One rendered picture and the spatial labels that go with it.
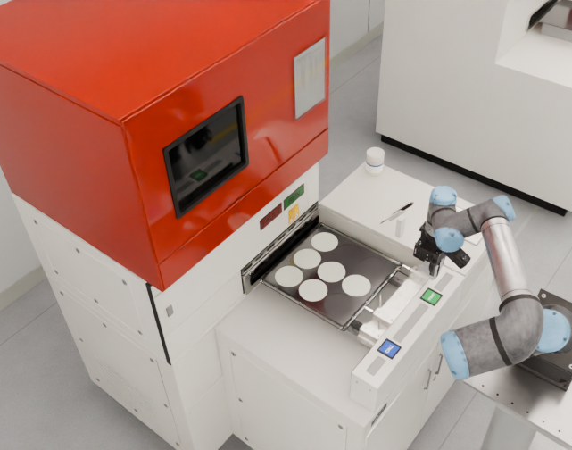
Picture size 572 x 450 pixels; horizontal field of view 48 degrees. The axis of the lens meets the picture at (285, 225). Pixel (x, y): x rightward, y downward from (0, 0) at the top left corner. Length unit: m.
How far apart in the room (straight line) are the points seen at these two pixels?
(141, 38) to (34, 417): 1.99
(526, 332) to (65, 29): 1.41
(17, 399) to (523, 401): 2.24
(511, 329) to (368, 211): 1.06
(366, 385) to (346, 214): 0.73
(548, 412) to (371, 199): 0.97
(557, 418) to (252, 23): 1.47
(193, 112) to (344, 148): 2.78
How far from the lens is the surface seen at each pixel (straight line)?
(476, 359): 1.58
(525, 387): 2.25
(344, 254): 2.40
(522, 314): 1.58
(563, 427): 2.21
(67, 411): 3.25
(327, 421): 2.21
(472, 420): 3.11
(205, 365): 2.41
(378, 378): 2.01
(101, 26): 1.93
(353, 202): 2.51
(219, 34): 1.80
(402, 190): 2.58
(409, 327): 2.13
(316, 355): 2.21
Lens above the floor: 2.64
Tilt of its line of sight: 44 degrees down
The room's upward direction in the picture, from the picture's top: 3 degrees counter-clockwise
